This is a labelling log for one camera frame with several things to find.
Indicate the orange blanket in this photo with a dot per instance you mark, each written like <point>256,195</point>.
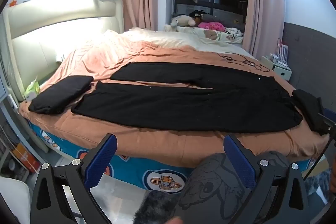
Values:
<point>162,142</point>

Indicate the white stool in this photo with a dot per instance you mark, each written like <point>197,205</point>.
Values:
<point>13,200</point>

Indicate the beige plush toy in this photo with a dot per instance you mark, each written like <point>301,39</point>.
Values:
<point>182,21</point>

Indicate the white shelf unit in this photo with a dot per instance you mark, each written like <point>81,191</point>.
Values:
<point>10,134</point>

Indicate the blue printed bed sheet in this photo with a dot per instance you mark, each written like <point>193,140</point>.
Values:
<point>131,171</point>

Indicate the white desktop rack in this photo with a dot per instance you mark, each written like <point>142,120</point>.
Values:
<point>282,53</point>

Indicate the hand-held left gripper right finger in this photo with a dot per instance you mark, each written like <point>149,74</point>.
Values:
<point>240,158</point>

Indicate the green tissue box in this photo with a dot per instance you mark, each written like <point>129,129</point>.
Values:
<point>32,90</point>

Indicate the dark fluffy slipper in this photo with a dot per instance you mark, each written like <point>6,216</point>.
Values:
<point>155,207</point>

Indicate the pink plush toy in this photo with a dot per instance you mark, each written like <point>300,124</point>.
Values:
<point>211,26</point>

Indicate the person's grey printed trouser leg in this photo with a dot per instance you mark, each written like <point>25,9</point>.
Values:
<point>210,192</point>

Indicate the white nightstand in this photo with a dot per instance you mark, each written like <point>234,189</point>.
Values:
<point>279,70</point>

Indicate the white duvet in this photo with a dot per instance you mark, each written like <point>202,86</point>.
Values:
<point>170,39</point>

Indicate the orange box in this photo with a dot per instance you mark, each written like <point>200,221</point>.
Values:
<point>25,158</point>

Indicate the grey fluffy rug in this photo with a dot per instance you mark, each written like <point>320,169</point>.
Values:
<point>316,184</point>

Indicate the cream padded headboard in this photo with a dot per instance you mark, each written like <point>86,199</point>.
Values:
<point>34,53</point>

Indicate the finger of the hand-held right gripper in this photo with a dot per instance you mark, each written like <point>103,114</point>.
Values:
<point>326,119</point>

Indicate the black pants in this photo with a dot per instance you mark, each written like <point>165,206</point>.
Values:
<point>60,94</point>
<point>183,103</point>
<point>305,106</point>

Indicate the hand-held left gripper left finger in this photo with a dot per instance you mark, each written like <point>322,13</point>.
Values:
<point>99,161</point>

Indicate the black plush toy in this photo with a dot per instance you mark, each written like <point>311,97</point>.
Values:
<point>198,14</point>

